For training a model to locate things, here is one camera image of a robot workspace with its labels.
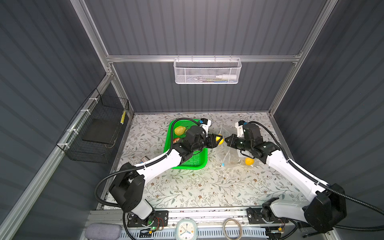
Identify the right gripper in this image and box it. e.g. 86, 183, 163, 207
224, 133, 252, 153

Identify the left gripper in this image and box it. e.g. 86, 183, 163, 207
191, 133, 222, 154

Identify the clear zip top bag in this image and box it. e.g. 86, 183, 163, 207
215, 125, 256, 168

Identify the green plastic basket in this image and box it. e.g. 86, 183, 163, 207
164, 120, 208, 170

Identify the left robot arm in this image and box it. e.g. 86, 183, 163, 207
109, 125, 224, 226

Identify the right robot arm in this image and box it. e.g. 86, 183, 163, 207
225, 121, 347, 233

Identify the pale yellow pear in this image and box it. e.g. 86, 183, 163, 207
174, 126, 187, 136

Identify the pack of coloured markers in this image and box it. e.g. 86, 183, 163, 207
141, 156, 150, 163

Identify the white analog clock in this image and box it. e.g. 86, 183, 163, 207
175, 219, 198, 240

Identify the black clamp tool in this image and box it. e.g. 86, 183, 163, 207
302, 232, 330, 239

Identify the grey cloth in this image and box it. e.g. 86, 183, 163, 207
85, 223, 122, 240

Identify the white wire mesh basket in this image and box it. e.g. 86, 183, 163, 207
173, 58, 242, 85

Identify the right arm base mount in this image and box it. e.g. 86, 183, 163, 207
246, 206, 289, 225

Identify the coiled beige cable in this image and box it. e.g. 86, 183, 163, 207
221, 217, 243, 240

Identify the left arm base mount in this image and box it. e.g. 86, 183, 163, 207
127, 210, 169, 228

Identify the black wire basket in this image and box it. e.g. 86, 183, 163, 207
57, 90, 130, 164

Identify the left black cable conduit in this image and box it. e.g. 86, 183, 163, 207
94, 117, 208, 240

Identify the black cable conduit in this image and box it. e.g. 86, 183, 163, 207
94, 117, 208, 240
248, 120, 384, 232

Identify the right black cable conduit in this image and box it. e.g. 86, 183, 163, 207
248, 120, 384, 232

